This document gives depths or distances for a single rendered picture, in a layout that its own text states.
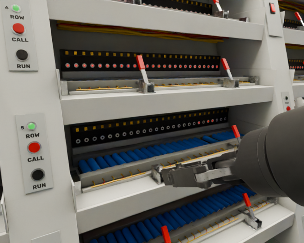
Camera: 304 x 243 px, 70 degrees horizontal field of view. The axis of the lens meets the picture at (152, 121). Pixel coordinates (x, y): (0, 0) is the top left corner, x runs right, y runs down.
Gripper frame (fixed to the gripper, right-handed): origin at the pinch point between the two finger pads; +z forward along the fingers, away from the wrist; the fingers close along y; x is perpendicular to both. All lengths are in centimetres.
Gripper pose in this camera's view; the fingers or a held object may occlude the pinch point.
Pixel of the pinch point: (181, 173)
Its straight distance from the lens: 40.5
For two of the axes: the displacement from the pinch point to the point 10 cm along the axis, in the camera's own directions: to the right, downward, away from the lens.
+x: -2.3, -9.5, 2.0
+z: -4.3, 2.8, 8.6
